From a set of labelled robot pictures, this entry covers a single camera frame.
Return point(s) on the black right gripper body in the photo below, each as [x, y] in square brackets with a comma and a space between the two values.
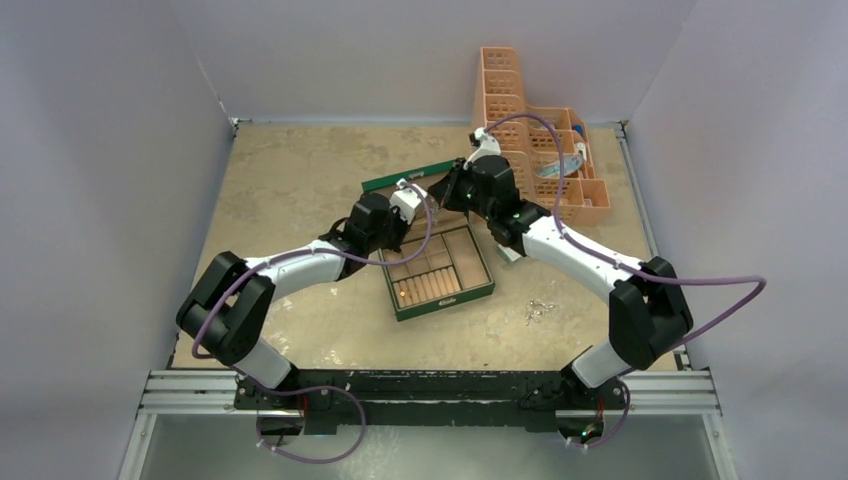
[462, 195]

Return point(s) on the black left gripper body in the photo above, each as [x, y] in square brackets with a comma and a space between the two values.
[395, 229]

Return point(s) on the green jewelry box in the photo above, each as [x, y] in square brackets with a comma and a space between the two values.
[449, 272]

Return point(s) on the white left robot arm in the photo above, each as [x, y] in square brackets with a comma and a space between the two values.
[227, 308]

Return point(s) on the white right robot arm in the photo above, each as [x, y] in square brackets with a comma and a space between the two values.
[647, 310]

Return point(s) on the orange plastic organizer rack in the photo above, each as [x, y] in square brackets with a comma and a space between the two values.
[500, 103]

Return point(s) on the small white green box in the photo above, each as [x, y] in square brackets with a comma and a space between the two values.
[508, 255]

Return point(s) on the clear tape roll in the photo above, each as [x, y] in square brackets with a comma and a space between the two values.
[560, 166]

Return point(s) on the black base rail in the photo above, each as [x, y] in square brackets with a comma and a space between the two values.
[536, 401]

